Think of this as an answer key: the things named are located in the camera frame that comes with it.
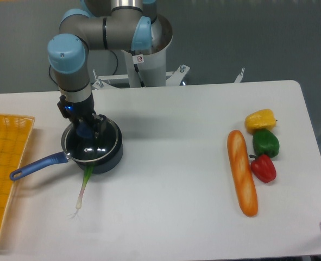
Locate green bell pepper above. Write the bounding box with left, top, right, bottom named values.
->
left=253, top=129, right=280, bottom=158

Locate orange baguette loaf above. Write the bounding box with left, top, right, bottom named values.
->
left=227, top=130, right=259, bottom=217

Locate yellow woven basket tray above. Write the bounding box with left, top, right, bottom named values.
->
left=0, top=114, right=35, bottom=237

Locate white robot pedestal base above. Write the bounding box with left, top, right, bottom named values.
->
left=89, top=15, right=246, bottom=90

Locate dark pot with blue handle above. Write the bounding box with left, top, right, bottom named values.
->
left=9, top=118, right=123, bottom=181

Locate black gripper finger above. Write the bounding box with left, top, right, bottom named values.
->
left=57, top=95, right=81, bottom=129
left=92, top=113, right=106, bottom=139

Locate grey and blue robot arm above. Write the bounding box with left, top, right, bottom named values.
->
left=47, top=1, right=157, bottom=139

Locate red bell pepper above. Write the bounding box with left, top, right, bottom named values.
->
left=249, top=154, right=276, bottom=183

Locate yellow bell pepper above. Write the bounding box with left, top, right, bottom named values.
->
left=244, top=109, right=277, bottom=134

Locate green spring onion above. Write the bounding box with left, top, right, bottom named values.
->
left=67, top=135, right=104, bottom=221

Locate glass lid with blue knob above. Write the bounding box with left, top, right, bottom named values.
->
left=61, top=119, right=123, bottom=165

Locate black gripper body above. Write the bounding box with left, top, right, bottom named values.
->
left=80, top=94, right=96, bottom=127

